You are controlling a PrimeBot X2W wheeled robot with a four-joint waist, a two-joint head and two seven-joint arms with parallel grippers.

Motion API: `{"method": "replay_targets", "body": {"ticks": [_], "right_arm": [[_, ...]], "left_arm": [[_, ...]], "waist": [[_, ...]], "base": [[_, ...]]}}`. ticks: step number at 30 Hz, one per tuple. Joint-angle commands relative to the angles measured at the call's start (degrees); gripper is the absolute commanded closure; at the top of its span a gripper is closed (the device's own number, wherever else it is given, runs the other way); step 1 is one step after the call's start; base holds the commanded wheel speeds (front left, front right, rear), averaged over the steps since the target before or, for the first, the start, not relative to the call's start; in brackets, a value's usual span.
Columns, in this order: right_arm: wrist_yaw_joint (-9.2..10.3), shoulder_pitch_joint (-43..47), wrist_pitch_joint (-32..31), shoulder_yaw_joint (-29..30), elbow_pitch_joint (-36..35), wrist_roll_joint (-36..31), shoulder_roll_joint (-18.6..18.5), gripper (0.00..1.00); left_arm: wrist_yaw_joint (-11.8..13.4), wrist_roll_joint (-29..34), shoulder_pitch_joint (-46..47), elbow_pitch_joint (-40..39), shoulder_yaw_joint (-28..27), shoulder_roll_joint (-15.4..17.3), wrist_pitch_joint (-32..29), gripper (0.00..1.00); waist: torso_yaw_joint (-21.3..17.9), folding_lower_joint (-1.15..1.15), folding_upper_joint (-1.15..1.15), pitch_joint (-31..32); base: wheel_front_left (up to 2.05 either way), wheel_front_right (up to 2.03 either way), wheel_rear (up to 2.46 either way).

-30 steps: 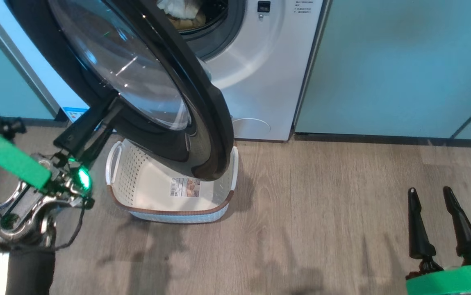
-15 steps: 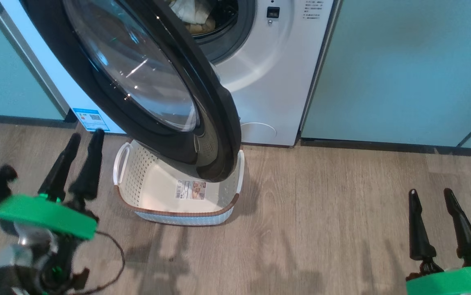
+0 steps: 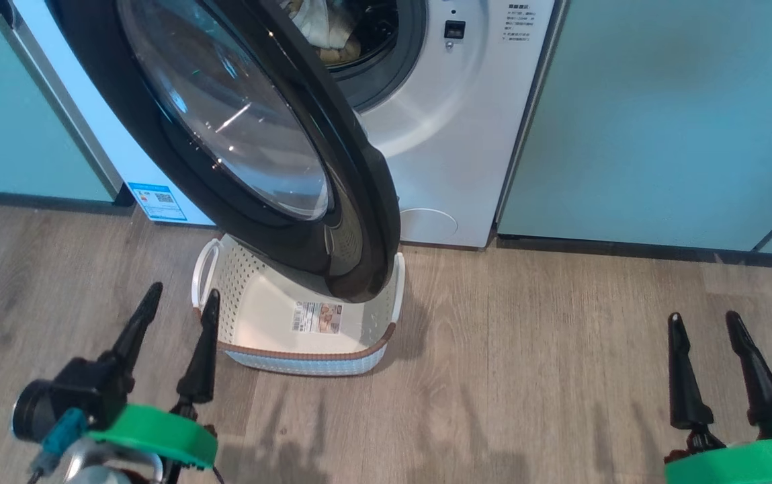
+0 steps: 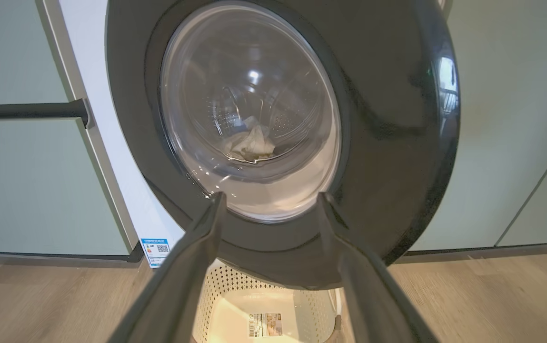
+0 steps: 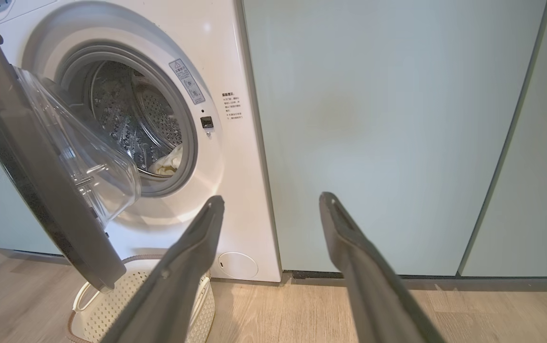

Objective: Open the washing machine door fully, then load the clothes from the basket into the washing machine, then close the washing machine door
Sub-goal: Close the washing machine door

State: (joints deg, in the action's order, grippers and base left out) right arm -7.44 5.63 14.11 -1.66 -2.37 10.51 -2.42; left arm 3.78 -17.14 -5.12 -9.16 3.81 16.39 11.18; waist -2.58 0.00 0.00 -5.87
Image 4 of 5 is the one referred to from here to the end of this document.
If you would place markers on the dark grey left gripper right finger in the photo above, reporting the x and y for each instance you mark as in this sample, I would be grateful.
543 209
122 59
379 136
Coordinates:
373 295

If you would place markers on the white front-load washing machine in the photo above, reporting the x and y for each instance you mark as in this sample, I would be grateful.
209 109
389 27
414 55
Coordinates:
85 47

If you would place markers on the round black glass washer door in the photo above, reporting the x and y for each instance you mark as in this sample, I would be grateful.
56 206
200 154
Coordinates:
387 166

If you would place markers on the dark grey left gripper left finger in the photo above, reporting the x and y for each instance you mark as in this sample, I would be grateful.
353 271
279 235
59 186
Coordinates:
173 290

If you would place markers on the barcode sticker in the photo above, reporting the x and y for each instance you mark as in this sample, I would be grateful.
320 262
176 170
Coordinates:
266 325

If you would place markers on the pale yellow garment blue collar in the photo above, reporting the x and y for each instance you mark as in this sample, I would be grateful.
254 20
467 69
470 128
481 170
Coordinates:
252 143

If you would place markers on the white perforated laundry basket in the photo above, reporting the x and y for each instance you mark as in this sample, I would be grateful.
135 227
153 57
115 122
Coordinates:
225 286

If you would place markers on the dark cabinet plinth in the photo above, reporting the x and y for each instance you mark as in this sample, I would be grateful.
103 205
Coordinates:
54 257
482 250

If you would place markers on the blue energy label sticker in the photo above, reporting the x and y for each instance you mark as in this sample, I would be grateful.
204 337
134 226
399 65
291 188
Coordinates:
155 252

